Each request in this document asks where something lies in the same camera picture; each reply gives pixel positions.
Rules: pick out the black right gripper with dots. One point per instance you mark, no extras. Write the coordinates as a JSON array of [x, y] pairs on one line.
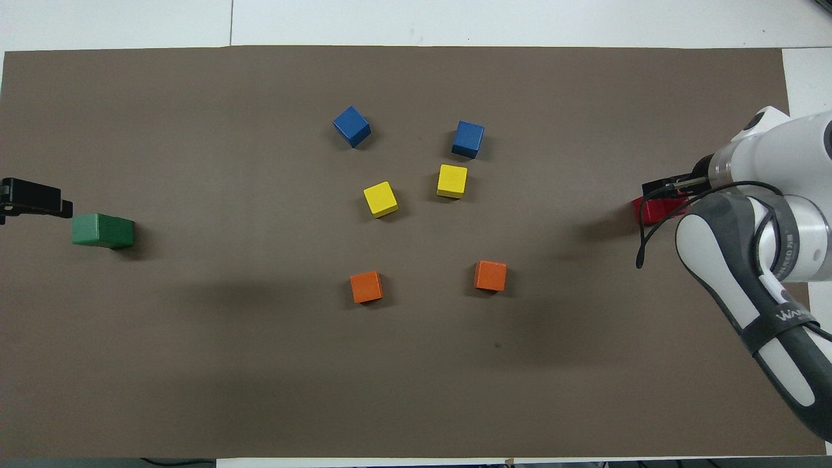
[[702, 170]]

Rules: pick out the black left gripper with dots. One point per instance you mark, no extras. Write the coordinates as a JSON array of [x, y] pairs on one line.
[[5, 211]]

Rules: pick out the green wooden cube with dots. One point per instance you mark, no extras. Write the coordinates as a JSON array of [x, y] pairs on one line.
[[129, 235], [88, 229]]

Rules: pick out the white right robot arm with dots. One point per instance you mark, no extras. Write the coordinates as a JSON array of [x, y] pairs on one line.
[[793, 156]]

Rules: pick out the orange wooden cube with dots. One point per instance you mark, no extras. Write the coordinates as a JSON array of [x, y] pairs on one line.
[[365, 286], [489, 275]]

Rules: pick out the blue wooden cube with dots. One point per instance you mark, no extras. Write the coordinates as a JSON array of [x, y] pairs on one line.
[[351, 125], [468, 138]]

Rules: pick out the yellow wooden cube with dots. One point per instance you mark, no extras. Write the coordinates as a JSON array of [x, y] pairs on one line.
[[452, 180], [379, 197]]

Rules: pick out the brown table mat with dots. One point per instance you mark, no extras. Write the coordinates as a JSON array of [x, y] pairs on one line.
[[416, 364]]

